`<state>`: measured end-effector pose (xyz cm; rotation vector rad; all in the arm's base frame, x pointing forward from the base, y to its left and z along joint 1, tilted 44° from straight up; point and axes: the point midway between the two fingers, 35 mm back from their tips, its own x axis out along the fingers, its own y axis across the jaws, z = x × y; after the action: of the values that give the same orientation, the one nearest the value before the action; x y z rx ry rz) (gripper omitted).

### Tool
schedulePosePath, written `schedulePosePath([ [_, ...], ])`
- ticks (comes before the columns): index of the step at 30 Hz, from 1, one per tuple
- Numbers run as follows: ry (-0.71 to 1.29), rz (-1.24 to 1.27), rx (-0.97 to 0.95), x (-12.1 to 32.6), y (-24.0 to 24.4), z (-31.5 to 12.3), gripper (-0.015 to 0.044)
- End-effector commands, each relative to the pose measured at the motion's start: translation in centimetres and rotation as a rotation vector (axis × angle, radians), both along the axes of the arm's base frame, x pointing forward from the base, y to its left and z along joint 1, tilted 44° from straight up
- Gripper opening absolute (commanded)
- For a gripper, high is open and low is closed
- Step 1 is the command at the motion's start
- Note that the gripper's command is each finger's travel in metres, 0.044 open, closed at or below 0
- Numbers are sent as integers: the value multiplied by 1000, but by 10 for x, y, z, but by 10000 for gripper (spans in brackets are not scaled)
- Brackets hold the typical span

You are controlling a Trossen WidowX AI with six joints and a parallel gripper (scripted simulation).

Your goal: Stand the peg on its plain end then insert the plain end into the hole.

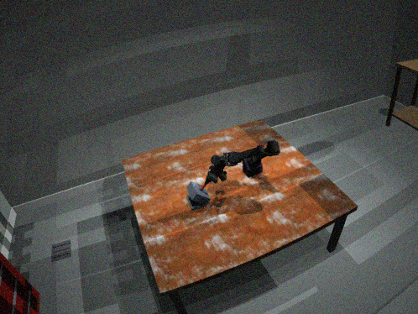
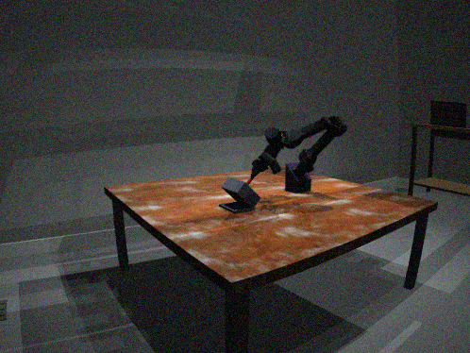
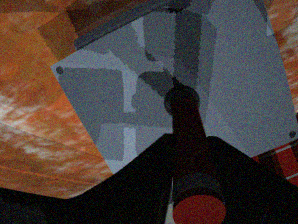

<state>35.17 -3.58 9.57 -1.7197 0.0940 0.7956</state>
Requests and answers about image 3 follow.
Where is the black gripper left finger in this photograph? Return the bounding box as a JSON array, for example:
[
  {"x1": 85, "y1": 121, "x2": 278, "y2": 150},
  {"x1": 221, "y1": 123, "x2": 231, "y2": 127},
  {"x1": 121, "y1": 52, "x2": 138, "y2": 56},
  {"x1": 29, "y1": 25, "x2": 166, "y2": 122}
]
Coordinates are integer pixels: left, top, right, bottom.
[{"x1": 0, "y1": 133, "x2": 177, "y2": 224}]

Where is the blue-grey sloped panel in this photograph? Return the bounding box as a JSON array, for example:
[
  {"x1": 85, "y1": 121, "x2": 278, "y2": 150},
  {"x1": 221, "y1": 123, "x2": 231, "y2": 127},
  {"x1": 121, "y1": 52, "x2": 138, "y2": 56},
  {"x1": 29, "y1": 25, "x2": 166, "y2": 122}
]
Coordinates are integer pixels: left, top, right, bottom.
[{"x1": 49, "y1": 0, "x2": 298, "y2": 173}]

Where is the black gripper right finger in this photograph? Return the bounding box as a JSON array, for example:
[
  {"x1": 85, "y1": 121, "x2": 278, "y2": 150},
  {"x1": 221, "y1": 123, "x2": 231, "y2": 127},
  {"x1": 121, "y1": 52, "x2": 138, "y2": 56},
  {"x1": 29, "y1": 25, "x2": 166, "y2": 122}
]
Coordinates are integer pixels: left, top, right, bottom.
[{"x1": 208, "y1": 136, "x2": 298, "y2": 224}]

